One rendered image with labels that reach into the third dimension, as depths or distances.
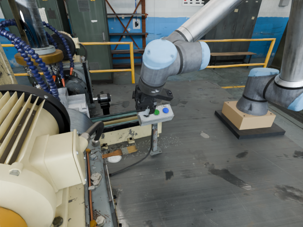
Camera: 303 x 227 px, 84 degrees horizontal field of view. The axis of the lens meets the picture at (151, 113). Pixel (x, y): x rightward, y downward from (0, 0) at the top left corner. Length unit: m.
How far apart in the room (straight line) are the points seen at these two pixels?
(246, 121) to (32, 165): 1.13
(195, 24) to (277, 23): 7.26
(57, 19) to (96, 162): 3.85
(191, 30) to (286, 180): 0.81
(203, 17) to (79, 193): 0.67
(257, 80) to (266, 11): 6.44
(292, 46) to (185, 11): 5.35
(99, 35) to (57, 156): 3.82
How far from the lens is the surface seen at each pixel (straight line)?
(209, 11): 0.75
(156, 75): 0.50
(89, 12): 4.03
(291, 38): 0.99
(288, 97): 1.11
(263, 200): 0.93
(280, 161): 1.16
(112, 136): 1.02
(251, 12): 6.66
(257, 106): 1.24
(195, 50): 0.55
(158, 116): 0.81
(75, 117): 0.69
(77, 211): 0.38
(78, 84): 1.16
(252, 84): 1.20
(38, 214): 0.28
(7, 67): 1.10
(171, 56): 0.48
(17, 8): 0.86
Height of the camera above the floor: 1.48
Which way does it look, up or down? 31 degrees down
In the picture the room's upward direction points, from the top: straight up
